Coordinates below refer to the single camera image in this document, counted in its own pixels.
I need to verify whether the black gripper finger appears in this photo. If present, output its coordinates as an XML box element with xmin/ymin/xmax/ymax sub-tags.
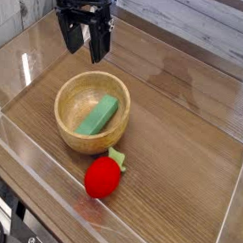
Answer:
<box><xmin>57</xmin><ymin>14</ymin><xmax>84</xmax><ymax>53</ymax></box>
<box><xmin>89</xmin><ymin>19</ymin><xmax>111</xmax><ymax>63</ymax></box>

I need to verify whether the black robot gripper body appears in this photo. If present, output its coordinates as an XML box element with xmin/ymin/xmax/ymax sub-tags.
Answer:
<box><xmin>55</xmin><ymin>0</ymin><xmax>114</xmax><ymax>30</ymax></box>

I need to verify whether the green rectangular block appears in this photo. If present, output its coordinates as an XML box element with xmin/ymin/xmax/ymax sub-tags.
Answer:
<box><xmin>75</xmin><ymin>95</ymin><xmax>118</xmax><ymax>135</ymax></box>

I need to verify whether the brown wooden bowl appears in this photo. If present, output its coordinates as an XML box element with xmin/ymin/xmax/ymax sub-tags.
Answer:
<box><xmin>51</xmin><ymin>69</ymin><xmax>133</xmax><ymax>157</ymax></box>

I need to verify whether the red plush strawberry toy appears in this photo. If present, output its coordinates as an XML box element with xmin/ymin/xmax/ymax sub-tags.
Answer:
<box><xmin>84</xmin><ymin>147</ymin><xmax>126</xmax><ymax>199</ymax></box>

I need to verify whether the clear acrylic tray enclosure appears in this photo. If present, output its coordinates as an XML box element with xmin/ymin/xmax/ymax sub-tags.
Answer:
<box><xmin>0</xmin><ymin>14</ymin><xmax>243</xmax><ymax>243</ymax></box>

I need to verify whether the black metal frame bracket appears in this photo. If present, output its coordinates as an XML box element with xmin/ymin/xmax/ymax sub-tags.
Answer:
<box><xmin>10</xmin><ymin>202</ymin><xmax>43</xmax><ymax>243</ymax></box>

